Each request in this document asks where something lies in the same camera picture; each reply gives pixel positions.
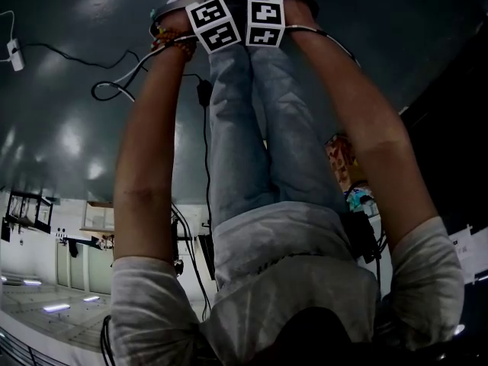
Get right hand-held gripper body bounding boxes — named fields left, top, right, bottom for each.
left=246, top=0, right=287, bottom=48

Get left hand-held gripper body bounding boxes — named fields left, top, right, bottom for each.
left=185, top=0, right=243, bottom=55

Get person's right forearm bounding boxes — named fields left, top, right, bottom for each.
left=285, top=27, right=439, bottom=252

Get black jointed arm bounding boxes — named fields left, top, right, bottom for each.
left=55, top=233, right=115, bottom=259

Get person's left forearm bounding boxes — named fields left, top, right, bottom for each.
left=113, top=42, right=200, bottom=265

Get person's right hand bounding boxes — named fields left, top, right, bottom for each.
left=284, top=0, right=319, bottom=29

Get person's left hand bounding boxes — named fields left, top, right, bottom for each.
left=150, top=8, right=197, bottom=40

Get black power adapter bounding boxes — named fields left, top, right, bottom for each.
left=196, top=79, right=214, bottom=108

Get light blue jeans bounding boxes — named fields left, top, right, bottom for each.
left=207, top=40, right=346, bottom=229

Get colourful printed box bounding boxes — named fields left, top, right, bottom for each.
left=324, top=133, right=361, bottom=194

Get teal object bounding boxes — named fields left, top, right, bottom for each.
left=345, top=188, right=377, bottom=214

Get white power strip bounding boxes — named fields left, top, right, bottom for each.
left=6, top=38, right=26, bottom=72

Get black workbench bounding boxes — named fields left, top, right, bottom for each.
left=399, top=24, right=488, bottom=236

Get white framed window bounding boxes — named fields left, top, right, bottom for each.
left=80, top=200, right=115, bottom=233

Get black stand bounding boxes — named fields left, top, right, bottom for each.
left=197, top=223, right=217, bottom=282

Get black waist pack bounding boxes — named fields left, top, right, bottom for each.
left=340, top=210, right=379, bottom=265

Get grey t-shirt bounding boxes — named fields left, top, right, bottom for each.
left=108, top=200, right=466, bottom=366

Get white paper sheet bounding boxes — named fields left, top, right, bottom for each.
left=448, top=225, right=488, bottom=286

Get brown bead bracelet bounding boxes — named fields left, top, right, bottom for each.
left=150, top=27, right=198, bottom=61

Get white and black wrist cable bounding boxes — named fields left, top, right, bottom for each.
left=285, top=24, right=361, bottom=69

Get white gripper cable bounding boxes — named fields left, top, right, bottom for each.
left=109, top=32, right=199, bottom=103

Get black looped cable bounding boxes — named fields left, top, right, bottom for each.
left=90, top=80, right=135, bottom=103

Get thin black hanging cable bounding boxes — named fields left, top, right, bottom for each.
left=182, top=73, right=214, bottom=226

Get long black floor cable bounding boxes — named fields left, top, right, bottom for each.
left=21, top=43, right=149, bottom=72

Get thin white cable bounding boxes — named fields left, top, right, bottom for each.
left=0, top=9, right=16, bottom=63

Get black metal frame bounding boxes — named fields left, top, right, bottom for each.
left=5, top=190, right=54, bottom=236

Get black cable bundle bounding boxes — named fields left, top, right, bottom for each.
left=99, top=314, right=116, bottom=366

